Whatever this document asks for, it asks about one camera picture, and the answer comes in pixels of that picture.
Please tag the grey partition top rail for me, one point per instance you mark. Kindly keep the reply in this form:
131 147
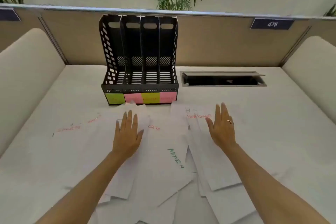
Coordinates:
78 8

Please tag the black four-slot file organizer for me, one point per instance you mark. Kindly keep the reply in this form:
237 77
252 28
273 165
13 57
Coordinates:
149 48

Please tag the person's right hand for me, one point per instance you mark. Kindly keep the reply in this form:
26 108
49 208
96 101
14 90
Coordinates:
223 132

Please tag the yellow-green leafy plant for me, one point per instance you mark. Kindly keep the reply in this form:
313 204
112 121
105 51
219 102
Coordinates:
332 11

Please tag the dark blue partition sign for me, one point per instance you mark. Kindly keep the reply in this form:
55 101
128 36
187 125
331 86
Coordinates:
273 24
8 14

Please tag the person's right forearm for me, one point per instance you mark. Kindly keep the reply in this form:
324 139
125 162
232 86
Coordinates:
262 187

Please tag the pink sticky note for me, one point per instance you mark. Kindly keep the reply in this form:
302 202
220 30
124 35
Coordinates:
132 99
167 97

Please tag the pile of white paper sheets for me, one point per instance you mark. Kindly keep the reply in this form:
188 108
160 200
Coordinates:
162 147

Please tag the beige partition panel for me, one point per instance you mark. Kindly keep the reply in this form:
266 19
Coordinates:
323 28
26 21
223 45

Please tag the person's left hand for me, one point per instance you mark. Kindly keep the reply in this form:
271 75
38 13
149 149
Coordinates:
127 137

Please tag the yellow sticky note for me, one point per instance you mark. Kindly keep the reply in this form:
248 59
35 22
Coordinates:
151 98

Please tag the green sticky note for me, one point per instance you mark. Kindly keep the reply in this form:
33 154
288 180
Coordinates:
114 98

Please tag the person's left forearm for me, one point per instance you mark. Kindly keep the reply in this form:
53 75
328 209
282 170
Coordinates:
92 192

